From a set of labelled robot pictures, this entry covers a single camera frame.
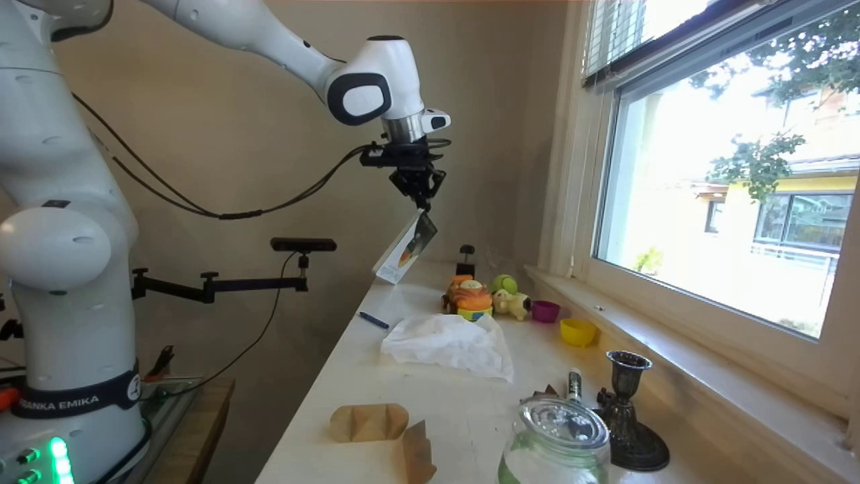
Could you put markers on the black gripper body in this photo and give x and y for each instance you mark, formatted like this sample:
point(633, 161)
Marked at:
point(417, 178)

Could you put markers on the gorilla children's board book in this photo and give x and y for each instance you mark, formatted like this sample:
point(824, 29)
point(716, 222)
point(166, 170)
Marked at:
point(399, 256)

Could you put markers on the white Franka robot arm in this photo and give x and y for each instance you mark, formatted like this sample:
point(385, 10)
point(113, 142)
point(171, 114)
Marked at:
point(62, 269)

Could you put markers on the black table clamp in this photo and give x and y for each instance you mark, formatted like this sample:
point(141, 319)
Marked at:
point(467, 260)

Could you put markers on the orange tiger toy car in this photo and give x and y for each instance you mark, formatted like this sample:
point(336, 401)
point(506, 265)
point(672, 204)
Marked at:
point(472, 300)

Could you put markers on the green tennis ball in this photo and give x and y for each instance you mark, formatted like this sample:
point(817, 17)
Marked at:
point(506, 284)

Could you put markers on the blue crayon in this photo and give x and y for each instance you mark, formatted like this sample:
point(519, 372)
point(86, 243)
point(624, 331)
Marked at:
point(375, 322)

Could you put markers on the cream toy animal figure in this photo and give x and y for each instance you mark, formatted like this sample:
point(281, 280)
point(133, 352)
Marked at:
point(512, 307)

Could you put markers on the white crumpled plastic bag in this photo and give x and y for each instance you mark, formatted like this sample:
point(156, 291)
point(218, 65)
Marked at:
point(446, 345)

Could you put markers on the yellow plastic cup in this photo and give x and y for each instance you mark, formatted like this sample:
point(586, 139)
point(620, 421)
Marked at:
point(578, 335)

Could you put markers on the window blinds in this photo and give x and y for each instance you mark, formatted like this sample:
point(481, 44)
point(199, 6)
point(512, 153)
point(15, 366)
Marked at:
point(620, 29)

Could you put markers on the glass window pane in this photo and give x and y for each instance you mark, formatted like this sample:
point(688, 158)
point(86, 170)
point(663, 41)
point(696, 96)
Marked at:
point(699, 178)

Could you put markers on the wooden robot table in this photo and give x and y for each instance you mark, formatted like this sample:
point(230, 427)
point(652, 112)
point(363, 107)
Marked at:
point(203, 432)

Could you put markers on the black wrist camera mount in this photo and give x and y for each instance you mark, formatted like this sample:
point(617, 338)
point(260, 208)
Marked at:
point(406, 154)

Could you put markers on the black stereo camera bar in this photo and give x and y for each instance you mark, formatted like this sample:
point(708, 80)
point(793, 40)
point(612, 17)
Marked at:
point(301, 243)

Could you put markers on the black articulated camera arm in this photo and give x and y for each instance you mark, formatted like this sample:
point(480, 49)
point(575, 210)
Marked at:
point(217, 287)

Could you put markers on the grey metal base plate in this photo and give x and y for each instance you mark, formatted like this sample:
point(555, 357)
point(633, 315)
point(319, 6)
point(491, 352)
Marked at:
point(162, 421)

